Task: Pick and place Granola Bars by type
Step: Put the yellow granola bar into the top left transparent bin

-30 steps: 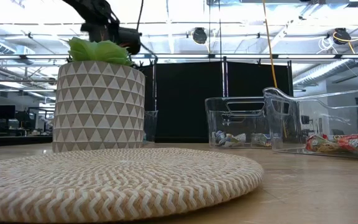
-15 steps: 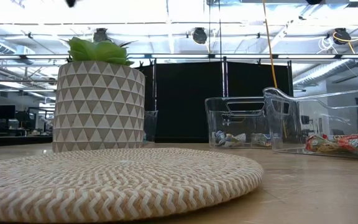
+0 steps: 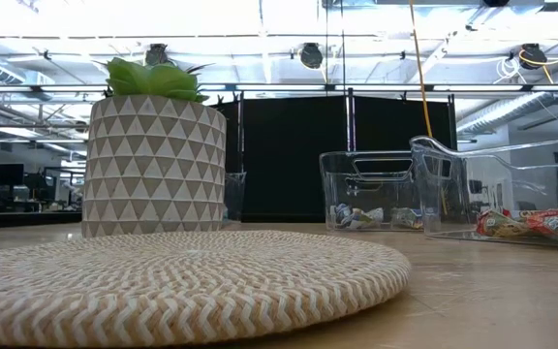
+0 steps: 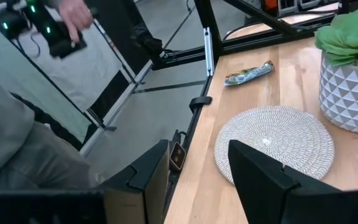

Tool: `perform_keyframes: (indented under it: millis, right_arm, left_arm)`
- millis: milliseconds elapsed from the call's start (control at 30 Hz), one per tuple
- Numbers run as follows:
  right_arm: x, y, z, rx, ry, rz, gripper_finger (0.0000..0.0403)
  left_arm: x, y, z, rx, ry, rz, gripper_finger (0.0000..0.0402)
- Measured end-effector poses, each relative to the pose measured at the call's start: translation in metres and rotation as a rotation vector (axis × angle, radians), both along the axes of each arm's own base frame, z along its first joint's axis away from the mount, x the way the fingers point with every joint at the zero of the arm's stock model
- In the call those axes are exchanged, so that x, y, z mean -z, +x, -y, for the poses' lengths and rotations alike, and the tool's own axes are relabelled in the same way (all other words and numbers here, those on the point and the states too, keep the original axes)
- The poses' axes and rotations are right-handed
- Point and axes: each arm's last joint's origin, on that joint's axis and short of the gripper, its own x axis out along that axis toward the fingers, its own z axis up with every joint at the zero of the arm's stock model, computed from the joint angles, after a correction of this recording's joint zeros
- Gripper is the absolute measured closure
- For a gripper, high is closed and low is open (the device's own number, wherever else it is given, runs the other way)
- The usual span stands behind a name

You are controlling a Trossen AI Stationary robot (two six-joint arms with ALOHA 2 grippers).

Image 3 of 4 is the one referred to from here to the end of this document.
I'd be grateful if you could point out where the oatmeal bar white blue wrapper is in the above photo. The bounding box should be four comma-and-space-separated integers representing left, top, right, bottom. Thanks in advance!
332, 203, 363, 230

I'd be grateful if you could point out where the red green wrapper granola bar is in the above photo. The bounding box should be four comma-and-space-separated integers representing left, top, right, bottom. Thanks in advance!
520, 206, 558, 246
475, 207, 527, 238

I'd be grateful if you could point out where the wide black partition panel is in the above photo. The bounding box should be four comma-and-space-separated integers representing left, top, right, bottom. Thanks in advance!
242, 96, 350, 223

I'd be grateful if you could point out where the small clear plastic bin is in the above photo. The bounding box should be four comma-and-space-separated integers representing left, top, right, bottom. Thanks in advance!
224, 172, 247, 225

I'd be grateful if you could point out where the narrow black partition panel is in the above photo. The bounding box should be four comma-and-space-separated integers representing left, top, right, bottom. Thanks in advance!
209, 99, 244, 172

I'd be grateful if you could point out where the white grey triangle-pattern pot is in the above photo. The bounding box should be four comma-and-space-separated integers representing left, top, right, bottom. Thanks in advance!
80, 94, 228, 238

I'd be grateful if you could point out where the round woven beige placemat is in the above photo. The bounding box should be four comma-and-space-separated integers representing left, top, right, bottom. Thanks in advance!
0, 230, 412, 348

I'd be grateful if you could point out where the green artificial succulent plant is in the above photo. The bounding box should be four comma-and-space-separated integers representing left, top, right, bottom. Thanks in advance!
93, 56, 211, 104

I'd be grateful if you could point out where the large clear plastic bin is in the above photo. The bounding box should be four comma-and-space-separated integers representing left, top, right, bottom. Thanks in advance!
409, 134, 558, 251

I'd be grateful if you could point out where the black computer monitor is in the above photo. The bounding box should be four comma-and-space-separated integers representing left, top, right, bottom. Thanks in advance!
0, 163, 25, 188

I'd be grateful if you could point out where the metal partition post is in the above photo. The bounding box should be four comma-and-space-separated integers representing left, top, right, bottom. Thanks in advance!
345, 87, 357, 152

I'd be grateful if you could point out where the clear plastic bin with handles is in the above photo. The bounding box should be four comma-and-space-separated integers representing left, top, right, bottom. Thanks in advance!
318, 150, 428, 233

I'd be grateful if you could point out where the black ceiling cable reel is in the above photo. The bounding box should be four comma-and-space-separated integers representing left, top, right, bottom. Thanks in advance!
143, 42, 171, 68
299, 42, 325, 70

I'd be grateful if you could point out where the long yellow hanging cable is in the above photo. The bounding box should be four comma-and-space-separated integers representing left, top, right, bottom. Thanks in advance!
408, 0, 449, 217

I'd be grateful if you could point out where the silver ventilation duct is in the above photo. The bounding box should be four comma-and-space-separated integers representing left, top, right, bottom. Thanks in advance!
455, 90, 551, 136

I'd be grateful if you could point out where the white cable bundle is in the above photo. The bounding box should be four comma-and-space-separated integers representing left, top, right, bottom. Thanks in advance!
495, 56, 523, 84

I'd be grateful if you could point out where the black reel with yellow cable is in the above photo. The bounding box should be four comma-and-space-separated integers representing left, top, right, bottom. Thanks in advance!
519, 42, 548, 71

